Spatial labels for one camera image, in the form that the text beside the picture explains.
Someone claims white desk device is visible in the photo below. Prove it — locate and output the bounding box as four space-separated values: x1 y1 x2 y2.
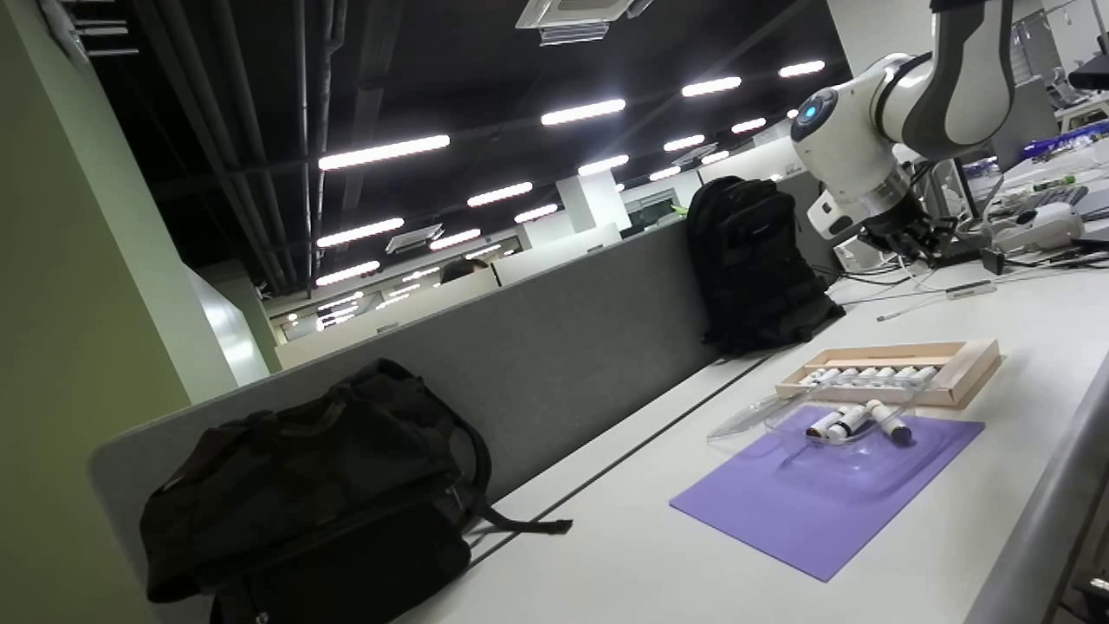
984 201 1089 258

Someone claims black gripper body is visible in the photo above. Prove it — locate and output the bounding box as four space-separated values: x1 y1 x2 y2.
859 201 945 264

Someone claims white bottle with yellow band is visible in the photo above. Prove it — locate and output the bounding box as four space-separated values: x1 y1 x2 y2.
835 401 873 442
803 411 847 448
866 395 915 448

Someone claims purple mat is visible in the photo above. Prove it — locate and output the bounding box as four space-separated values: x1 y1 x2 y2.
668 405 988 587

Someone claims black duffel bag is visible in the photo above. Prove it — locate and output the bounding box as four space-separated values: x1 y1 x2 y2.
136 358 576 624

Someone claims clear plastic container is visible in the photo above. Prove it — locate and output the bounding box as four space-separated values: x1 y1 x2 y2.
703 392 929 505

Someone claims black backpack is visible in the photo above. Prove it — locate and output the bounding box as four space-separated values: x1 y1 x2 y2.
681 172 847 362

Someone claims ceiling air conditioner vent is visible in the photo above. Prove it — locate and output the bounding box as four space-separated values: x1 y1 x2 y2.
514 0 656 47

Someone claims grey desk divider panel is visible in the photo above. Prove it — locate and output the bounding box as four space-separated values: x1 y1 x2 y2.
82 212 755 624

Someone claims wooden segment tray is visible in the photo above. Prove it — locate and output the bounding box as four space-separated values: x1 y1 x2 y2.
773 336 1004 411

